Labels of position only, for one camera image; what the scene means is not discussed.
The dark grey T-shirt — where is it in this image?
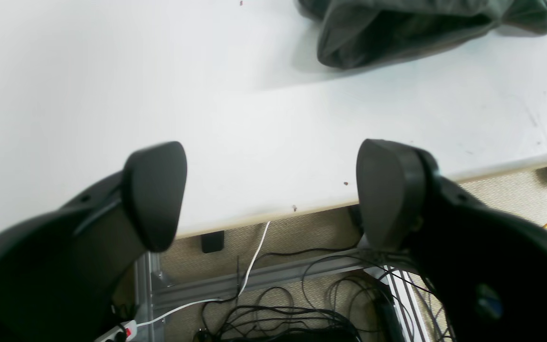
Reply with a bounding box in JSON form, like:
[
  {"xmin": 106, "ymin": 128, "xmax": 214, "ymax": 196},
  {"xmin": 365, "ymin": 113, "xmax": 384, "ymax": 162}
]
[{"xmin": 298, "ymin": 0, "xmax": 547, "ymax": 69}]

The white cable on floor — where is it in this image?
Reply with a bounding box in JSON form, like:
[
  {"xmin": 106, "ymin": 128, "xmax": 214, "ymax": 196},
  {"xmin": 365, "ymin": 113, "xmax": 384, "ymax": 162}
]
[{"xmin": 136, "ymin": 221, "xmax": 271, "ymax": 328}]

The black cable bundle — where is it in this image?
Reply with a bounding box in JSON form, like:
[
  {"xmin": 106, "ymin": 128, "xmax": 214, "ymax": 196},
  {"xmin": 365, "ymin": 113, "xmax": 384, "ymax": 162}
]
[{"xmin": 193, "ymin": 247, "xmax": 454, "ymax": 342}]

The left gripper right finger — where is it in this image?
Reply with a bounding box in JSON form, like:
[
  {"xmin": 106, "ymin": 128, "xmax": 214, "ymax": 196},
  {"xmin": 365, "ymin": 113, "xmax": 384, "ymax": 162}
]
[{"xmin": 356, "ymin": 139, "xmax": 547, "ymax": 342}]

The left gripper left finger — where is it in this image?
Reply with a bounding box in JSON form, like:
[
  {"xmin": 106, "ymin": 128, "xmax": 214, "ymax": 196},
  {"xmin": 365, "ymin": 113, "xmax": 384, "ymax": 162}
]
[{"xmin": 0, "ymin": 142, "xmax": 187, "ymax": 342}]

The white power strip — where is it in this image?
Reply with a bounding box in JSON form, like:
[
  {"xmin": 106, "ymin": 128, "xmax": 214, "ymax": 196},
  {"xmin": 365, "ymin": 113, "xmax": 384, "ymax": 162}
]
[{"xmin": 95, "ymin": 320, "xmax": 138, "ymax": 342}]

